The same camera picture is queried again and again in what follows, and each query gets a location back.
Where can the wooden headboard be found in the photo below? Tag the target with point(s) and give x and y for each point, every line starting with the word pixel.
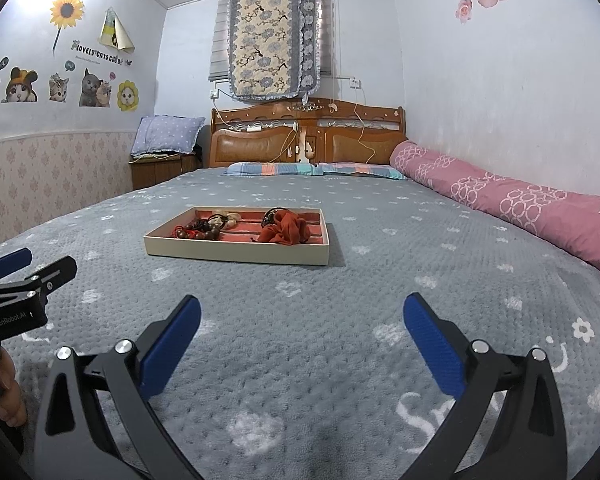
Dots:
pixel 321 130

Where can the grey patterned bed blanket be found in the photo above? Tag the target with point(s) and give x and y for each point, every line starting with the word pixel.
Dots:
pixel 307 372

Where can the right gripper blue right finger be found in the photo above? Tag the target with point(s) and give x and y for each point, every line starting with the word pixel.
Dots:
pixel 528 440

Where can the plaid pillow right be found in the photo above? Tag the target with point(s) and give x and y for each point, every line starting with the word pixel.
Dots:
pixel 361 170

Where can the black scrunchie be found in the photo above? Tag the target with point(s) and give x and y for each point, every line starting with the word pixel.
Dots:
pixel 270 216

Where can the peeling paper wall poster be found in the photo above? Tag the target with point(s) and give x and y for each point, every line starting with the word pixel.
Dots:
pixel 113 33

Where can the cream scrunchie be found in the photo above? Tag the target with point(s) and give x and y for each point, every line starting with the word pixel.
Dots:
pixel 223 220

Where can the plaid pillow left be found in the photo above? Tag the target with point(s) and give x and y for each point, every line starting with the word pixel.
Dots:
pixel 271 169

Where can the white wall socket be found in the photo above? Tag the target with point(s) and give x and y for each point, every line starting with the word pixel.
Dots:
pixel 355 83

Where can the grey cats wall sticker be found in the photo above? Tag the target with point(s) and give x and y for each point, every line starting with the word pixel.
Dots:
pixel 95 92

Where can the pink rolled quilt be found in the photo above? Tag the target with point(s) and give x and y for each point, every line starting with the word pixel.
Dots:
pixel 568 220

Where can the purple dotted pillow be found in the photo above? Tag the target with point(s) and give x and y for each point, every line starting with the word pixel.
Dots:
pixel 166 134

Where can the wooden nightstand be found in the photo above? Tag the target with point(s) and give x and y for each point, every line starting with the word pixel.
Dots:
pixel 153 169

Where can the tabby kitten wall sticker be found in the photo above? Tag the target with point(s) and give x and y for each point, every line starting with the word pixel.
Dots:
pixel 58 88

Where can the floral hanging curtain cloth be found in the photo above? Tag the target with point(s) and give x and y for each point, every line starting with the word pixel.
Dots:
pixel 274 49

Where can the yellow flower cat sticker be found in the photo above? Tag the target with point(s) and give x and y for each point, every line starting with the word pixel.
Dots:
pixel 128 96

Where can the red-orange scrunchie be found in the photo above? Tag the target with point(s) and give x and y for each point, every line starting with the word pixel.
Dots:
pixel 290 229

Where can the sunflower wall sticker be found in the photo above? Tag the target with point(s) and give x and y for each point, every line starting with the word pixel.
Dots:
pixel 65 14

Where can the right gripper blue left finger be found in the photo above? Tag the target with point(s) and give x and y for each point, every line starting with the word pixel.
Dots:
pixel 72 438

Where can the red tassel black cord pendant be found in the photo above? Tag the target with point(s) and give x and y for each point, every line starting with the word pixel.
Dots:
pixel 186 233

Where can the plaid pillow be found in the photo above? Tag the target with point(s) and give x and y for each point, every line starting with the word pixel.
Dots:
pixel 361 170
pixel 271 169

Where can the hat cat wall sticker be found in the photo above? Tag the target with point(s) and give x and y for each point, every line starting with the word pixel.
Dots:
pixel 20 86

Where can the beige tray brick-pattern lining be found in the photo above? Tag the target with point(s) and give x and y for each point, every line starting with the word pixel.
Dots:
pixel 239 244

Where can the grey window blind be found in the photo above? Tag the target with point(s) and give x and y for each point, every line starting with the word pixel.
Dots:
pixel 220 51

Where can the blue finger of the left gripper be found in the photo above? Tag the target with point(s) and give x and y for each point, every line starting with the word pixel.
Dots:
pixel 48 279
pixel 14 261

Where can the person's left hand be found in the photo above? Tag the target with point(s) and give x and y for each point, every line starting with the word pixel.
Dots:
pixel 12 409

